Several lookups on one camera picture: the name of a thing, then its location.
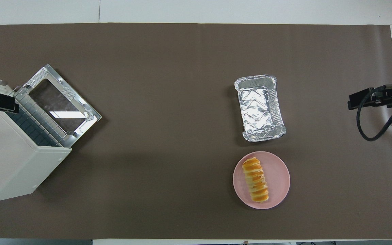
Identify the sliced orange glazed bread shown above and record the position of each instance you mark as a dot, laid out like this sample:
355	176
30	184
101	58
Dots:
255	180

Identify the brown paper table mat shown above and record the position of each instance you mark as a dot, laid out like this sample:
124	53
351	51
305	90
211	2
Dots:
168	136

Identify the aluminium foil tray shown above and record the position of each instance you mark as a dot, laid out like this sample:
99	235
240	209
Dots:
260	110

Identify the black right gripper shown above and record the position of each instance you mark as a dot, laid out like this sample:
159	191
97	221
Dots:
388	97

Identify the glass oven door, metal frame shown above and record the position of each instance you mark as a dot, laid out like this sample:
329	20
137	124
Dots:
60	102

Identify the white toaster oven body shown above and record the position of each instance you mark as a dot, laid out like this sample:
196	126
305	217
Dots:
5	163

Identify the pink round plate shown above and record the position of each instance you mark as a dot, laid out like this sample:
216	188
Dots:
277	180

